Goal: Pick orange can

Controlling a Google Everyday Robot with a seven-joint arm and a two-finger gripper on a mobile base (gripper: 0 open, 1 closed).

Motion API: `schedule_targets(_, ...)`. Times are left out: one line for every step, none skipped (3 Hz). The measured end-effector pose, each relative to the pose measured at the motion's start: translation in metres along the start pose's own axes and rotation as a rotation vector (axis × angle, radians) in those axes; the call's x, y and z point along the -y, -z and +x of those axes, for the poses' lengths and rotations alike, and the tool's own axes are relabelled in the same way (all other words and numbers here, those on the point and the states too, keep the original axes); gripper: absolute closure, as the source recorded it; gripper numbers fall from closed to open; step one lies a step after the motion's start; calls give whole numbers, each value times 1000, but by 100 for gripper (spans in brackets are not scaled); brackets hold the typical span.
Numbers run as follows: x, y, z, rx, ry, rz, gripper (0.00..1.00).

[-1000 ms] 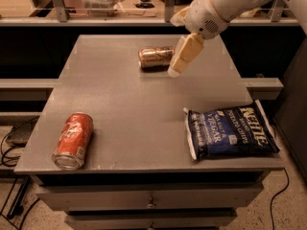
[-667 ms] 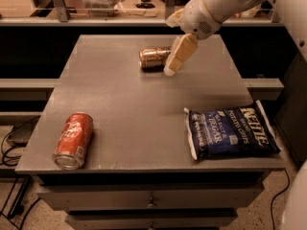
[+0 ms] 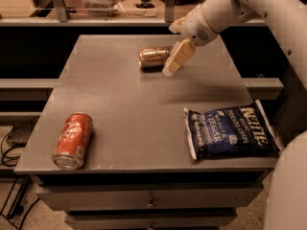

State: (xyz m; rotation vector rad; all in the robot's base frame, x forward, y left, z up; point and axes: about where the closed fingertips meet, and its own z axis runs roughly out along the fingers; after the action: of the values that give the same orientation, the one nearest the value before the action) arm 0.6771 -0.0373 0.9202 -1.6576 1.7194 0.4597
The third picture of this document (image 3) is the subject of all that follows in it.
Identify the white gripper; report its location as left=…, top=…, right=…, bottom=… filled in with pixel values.
left=162, top=4, right=219, bottom=77

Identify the orange gold soda can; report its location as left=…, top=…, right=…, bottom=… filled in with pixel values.
left=138, top=46, right=173, bottom=69

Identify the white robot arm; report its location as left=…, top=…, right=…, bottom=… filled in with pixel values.
left=163, top=0, right=307, bottom=230

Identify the red soda can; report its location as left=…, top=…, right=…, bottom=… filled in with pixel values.
left=52, top=112, right=93, bottom=170

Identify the clear plastic container on shelf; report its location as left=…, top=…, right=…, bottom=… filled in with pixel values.
left=82, top=0, right=122, bottom=16

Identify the blue Kettle chips bag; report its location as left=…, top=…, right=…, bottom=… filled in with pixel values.
left=184, top=100, right=282, bottom=160

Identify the grey metal railing shelf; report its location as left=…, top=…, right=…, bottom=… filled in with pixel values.
left=0, top=0, right=195, bottom=27

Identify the grey drawer cabinet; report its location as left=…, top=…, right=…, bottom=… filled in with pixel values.
left=16, top=35, right=275, bottom=216

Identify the upper grey drawer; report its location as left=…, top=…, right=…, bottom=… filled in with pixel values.
left=36, top=183, right=263, bottom=211

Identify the grey drawer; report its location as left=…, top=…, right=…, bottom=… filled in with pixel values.
left=65, top=209, right=236, bottom=230
left=36, top=183, right=263, bottom=211

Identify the black power adapter on floor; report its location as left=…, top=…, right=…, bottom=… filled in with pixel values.
left=6, top=123, right=34, bottom=146

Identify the lower grey drawer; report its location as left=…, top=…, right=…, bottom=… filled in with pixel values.
left=65, top=209, right=236, bottom=230

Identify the black cable left floor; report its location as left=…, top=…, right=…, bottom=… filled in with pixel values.
left=0, top=116, right=42, bottom=230

